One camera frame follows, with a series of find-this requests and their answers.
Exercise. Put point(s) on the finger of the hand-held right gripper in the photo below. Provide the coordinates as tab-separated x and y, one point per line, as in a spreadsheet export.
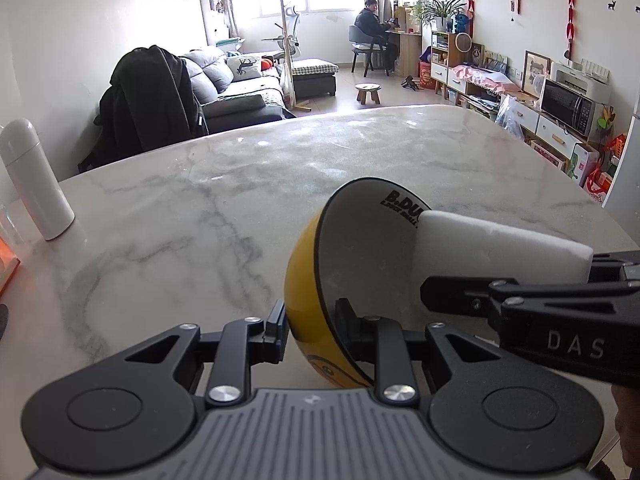
617	270
450	294

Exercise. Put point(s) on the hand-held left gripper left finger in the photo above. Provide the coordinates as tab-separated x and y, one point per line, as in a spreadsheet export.
276	330

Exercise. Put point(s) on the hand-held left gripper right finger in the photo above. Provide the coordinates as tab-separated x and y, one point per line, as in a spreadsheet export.
345	327

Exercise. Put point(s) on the white sponge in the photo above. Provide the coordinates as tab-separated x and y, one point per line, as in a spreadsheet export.
490	250

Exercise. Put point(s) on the yellow printed bowl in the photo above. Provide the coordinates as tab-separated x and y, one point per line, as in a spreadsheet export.
360	250

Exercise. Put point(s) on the white refrigerator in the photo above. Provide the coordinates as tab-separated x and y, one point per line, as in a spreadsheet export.
625	160

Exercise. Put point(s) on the white low cabinet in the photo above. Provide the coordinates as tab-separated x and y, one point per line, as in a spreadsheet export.
555	135

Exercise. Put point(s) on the black microwave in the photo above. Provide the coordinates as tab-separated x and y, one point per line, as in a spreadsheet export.
565	105

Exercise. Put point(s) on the clear plastic bag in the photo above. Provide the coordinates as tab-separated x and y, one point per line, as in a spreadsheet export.
509	117

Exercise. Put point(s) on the white printer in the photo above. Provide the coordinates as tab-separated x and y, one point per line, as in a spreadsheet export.
585	77

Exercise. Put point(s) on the leaning framed picture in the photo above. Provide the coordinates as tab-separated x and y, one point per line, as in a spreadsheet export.
535	72

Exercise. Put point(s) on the small black object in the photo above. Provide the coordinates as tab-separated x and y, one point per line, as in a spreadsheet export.
410	83

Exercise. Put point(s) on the small wooden stool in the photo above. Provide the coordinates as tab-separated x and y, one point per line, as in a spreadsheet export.
369	91

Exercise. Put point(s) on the pink cloth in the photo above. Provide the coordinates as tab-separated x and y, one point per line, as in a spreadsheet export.
475	76

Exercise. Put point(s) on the red bag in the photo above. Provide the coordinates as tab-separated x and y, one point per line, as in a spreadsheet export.
426	72

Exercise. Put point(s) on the grey sofa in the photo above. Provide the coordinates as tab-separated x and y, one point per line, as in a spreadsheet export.
235	105

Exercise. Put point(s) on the wooden desk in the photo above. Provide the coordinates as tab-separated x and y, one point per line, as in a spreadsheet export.
407	50

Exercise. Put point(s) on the wooden shelf unit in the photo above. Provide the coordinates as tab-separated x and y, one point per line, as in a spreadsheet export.
442	42

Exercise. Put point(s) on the checkered ottoman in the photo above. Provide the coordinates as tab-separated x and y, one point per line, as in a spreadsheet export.
312	77

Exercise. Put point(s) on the black jacket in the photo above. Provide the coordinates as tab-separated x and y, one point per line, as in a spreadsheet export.
150	100

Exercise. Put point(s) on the deer print pillow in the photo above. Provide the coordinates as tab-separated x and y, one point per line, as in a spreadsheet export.
244	67

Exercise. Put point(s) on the red cushion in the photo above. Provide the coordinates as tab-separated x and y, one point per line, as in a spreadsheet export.
266	64

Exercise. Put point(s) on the grey armchair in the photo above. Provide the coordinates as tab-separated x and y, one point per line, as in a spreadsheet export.
357	35

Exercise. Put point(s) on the orange tissue pack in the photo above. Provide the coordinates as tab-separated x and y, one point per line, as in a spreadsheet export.
7	265

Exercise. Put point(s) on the white thermos bottle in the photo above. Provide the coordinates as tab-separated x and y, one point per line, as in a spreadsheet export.
35	180

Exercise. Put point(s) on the green potted plant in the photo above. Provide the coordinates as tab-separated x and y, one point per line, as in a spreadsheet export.
440	7

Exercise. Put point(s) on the white office chair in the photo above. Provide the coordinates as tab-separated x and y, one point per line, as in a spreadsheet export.
296	20

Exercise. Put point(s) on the white bookshelf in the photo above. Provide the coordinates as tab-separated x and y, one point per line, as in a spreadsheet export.
215	0

